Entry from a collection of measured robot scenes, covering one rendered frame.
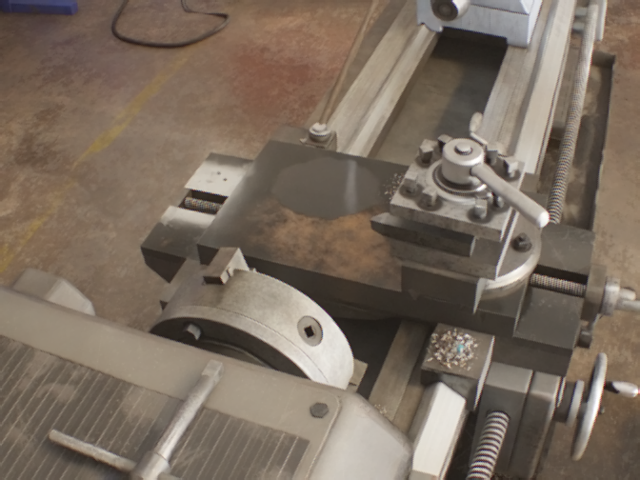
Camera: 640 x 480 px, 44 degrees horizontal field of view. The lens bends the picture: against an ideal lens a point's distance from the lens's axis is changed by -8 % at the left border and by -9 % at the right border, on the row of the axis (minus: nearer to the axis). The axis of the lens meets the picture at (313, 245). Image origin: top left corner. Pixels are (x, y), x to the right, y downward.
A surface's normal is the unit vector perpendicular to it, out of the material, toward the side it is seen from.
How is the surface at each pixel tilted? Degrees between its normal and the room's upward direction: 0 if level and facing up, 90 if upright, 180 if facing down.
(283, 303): 25
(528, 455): 90
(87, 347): 0
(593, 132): 0
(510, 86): 0
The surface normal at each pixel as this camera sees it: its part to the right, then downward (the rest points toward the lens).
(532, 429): -0.36, 0.65
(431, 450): 0.51, -0.47
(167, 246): -0.05, -0.73
